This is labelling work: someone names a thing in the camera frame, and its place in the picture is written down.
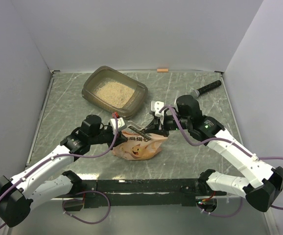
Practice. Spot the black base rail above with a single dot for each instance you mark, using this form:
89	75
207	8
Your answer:
142	192

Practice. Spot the pink cat litter bag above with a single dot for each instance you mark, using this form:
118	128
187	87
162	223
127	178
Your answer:
138	148

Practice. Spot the orange tape piece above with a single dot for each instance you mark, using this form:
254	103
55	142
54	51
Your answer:
162	70

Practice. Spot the small wooden comb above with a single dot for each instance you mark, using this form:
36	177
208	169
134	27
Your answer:
137	129

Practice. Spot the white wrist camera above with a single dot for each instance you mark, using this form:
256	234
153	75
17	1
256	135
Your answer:
157	110
118	124

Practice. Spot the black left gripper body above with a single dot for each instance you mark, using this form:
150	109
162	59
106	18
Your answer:
107	136

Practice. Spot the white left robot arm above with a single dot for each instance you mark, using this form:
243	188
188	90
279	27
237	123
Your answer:
22	193

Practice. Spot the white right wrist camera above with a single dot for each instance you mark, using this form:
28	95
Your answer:
157	110

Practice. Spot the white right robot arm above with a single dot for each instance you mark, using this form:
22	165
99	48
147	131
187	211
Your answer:
260	183

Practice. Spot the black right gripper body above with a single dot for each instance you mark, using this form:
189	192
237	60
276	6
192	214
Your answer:
170	123

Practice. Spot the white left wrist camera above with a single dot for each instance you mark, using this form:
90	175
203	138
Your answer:
118	124

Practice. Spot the beige cat litter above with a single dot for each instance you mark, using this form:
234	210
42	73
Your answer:
114	93

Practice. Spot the brown plastic litter box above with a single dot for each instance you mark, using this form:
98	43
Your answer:
104	74

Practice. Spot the black handheld microphone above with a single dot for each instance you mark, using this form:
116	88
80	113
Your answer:
205	89

